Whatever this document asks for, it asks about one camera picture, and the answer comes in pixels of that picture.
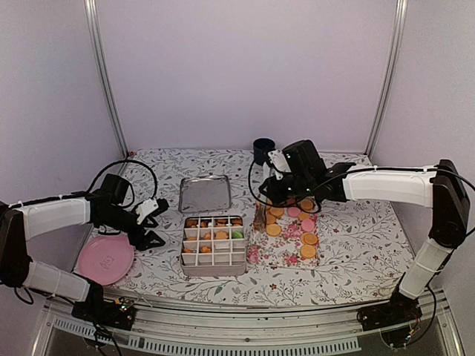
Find pink round plate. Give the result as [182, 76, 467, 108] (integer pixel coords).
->
[77, 234, 134, 286]

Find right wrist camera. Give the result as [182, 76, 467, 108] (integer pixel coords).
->
[266, 149, 291, 175]

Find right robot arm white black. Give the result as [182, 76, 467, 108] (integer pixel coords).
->
[259, 139, 472, 323]

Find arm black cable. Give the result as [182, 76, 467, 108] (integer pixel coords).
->
[88, 159, 159, 203]
[247, 159, 475, 238]

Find pink sandwich cookie lower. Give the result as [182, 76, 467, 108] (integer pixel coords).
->
[301, 219, 315, 232]

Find aluminium front rail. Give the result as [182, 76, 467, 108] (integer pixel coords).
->
[32, 290, 465, 355]

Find metal cookie tin with dividers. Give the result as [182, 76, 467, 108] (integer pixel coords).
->
[180, 215, 247, 277]

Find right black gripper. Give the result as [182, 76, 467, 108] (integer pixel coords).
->
[259, 174, 312, 205]

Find white handled food tongs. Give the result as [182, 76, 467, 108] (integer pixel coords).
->
[249, 164, 272, 234]

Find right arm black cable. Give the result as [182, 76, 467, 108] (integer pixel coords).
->
[247, 159, 475, 238]

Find round embossed biscuit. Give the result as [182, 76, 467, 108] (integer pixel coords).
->
[300, 244, 316, 259]

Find green sandwich cookie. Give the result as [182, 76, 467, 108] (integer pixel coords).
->
[232, 231, 243, 239]

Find right aluminium corner post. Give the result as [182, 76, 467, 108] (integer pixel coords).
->
[364, 0, 408, 158]

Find aluminium corner post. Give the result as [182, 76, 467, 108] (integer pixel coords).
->
[364, 0, 408, 158]
[84, 0, 128, 156]

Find left aluminium corner post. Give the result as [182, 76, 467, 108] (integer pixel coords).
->
[84, 0, 128, 156]

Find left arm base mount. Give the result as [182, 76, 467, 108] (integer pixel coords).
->
[71, 299, 137, 331]

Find floral rectangular tray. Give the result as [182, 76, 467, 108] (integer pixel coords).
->
[247, 198, 320, 269]

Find pink sandwich cookie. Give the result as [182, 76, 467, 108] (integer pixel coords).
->
[286, 207, 301, 218]
[301, 219, 315, 232]

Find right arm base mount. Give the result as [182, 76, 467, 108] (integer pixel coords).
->
[356, 300, 422, 331]

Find dark blue mug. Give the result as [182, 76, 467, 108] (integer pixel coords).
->
[253, 138, 275, 166]

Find pink sandwich cookie upper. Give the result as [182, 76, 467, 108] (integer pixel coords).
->
[286, 207, 301, 218]

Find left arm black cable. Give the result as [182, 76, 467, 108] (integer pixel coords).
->
[88, 159, 159, 203]

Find metal tin lid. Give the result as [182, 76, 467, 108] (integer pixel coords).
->
[178, 175, 232, 214]

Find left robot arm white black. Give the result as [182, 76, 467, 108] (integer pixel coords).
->
[1, 174, 169, 322]

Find floral tablecloth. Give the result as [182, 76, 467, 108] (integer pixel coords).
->
[108, 149, 413, 306]

